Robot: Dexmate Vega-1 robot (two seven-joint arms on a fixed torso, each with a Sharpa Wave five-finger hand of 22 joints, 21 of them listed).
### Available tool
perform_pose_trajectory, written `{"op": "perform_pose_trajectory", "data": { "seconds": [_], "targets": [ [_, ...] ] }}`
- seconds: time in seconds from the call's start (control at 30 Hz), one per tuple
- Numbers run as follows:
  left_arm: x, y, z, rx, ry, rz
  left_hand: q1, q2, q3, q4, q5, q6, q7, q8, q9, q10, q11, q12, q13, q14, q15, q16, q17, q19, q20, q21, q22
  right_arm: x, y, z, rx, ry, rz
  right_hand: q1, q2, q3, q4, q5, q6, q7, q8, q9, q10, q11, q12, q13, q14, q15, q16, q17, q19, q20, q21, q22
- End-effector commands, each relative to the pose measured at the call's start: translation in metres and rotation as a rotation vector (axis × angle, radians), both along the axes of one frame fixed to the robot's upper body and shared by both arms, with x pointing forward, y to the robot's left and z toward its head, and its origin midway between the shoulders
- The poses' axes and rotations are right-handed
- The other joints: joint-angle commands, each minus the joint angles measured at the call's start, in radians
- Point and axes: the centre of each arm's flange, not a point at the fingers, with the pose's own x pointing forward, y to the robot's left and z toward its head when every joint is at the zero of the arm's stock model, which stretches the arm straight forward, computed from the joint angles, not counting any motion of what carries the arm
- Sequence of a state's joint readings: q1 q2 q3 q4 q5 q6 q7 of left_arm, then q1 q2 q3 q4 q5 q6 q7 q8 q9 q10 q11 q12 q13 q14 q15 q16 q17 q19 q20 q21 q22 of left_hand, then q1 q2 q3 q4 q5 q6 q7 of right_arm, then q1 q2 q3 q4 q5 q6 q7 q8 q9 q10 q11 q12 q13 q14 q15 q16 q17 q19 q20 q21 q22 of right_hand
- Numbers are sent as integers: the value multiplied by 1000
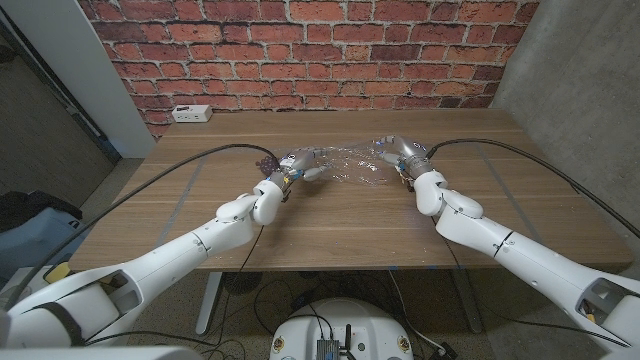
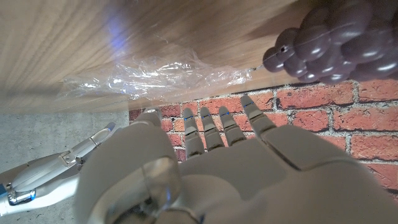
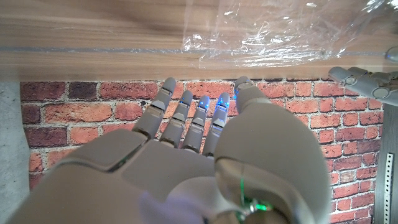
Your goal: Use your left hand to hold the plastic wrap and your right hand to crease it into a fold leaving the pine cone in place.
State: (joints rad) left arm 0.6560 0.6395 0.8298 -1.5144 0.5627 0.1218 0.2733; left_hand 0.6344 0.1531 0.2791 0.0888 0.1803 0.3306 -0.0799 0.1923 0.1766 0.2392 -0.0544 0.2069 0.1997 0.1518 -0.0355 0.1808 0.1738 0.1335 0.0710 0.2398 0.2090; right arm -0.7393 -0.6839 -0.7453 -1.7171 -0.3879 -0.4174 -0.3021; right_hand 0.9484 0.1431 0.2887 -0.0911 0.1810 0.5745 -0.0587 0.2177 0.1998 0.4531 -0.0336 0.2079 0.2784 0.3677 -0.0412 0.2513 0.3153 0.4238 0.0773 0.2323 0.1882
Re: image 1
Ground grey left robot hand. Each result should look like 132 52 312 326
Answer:
276 147 332 183

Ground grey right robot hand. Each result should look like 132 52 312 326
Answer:
374 134 431 174

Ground clear plastic wrap sheet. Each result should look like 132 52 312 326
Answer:
294 139 402 188

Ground purple grape bunch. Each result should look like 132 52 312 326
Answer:
254 154 281 177

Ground red brick print backdrop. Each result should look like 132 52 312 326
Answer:
77 0 541 140

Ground white power outlet box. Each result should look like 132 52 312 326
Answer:
171 103 214 124

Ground grey table leg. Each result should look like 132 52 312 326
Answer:
451 269 484 335

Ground white table leg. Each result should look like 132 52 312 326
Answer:
195 270 224 336

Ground white robot torso base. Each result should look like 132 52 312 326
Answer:
269 297 416 360

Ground small grey electronics box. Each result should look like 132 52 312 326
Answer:
315 338 342 360

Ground grey perforated panel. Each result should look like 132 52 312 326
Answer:
0 19 122 209

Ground yellow and black device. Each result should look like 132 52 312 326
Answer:
42 260 72 286

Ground black bag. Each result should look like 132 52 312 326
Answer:
0 190 84 234

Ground blue-grey storage bin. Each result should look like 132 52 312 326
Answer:
0 206 92 276

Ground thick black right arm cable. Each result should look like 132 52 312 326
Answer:
424 137 640 240

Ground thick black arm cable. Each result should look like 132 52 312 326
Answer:
3 142 282 310
424 137 640 240

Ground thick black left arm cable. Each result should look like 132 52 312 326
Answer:
3 142 282 310

